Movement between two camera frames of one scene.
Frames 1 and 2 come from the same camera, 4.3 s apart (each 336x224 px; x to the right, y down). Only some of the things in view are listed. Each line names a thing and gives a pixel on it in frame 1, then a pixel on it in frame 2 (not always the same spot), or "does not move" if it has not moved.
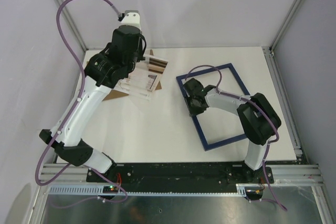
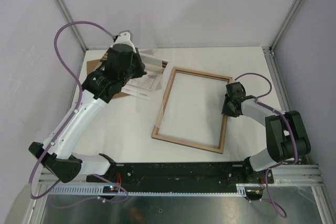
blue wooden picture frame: [185, 78] -> [155, 135]
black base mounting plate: [212, 176] does not move
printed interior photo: [140, 83] does not move
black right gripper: [193, 111] -> [224, 109]
